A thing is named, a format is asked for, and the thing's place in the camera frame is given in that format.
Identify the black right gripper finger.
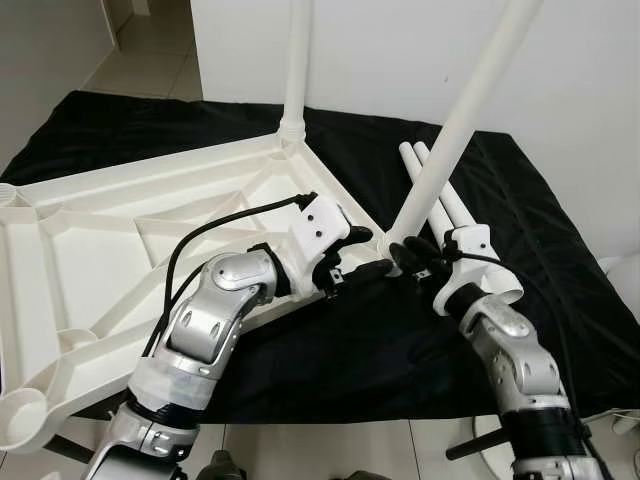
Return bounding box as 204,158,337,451
384,235,421,279

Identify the white plastic children table top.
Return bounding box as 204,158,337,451
0,135,398,453

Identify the black cloth table cover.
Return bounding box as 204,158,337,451
0,90,640,428

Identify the black metal table leg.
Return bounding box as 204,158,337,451
445,425,513,462

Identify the grey robot left leg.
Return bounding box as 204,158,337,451
212,450,257,480

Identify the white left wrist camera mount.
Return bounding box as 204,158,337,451
288,195,354,288

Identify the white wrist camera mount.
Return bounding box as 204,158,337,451
288,195,354,288
435,225,494,318

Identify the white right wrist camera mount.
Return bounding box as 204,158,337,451
435,225,494,318

